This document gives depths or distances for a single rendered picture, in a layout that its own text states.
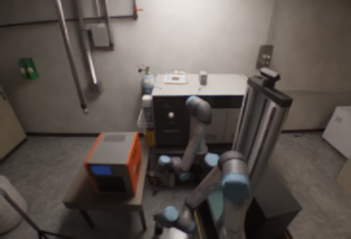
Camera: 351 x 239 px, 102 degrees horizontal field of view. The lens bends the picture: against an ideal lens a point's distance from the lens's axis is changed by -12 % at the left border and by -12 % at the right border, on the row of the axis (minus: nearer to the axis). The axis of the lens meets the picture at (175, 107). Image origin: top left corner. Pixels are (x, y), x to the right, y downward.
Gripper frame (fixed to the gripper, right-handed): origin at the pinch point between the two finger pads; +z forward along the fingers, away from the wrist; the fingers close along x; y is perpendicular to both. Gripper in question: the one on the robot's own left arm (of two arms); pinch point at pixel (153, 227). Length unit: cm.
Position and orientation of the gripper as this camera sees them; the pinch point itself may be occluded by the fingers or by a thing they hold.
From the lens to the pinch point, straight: 146.0
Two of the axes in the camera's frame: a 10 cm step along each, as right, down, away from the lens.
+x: -0.2, 5.8, -8.2
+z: -4.0, 7.4, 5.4
